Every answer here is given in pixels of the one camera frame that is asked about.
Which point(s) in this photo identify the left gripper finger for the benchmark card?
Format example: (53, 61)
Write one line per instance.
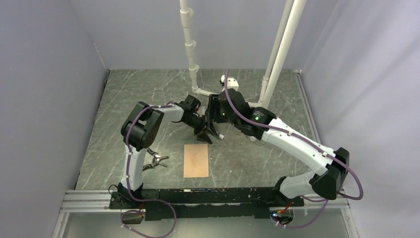
(202, 135)
(212, 130)

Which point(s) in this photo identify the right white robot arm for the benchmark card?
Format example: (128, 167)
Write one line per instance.
(327, 165)

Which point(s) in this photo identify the white PVC pipe frame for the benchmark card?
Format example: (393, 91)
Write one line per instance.
(287, 27)

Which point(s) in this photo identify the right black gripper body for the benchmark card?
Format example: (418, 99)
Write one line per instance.
(223, 117)

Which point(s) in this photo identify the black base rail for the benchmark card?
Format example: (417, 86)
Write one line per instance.
(158, 204)

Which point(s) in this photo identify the black pliers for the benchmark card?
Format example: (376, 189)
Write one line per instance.
(156, 160)

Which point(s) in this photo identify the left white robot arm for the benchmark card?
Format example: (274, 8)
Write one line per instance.
(140, 129)

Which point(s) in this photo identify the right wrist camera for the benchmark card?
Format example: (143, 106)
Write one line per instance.
(231, 83)

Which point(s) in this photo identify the tan envelope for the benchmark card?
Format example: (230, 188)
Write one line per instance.
(196, 161)

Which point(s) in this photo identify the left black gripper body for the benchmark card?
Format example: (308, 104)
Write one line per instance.
(196, 122)

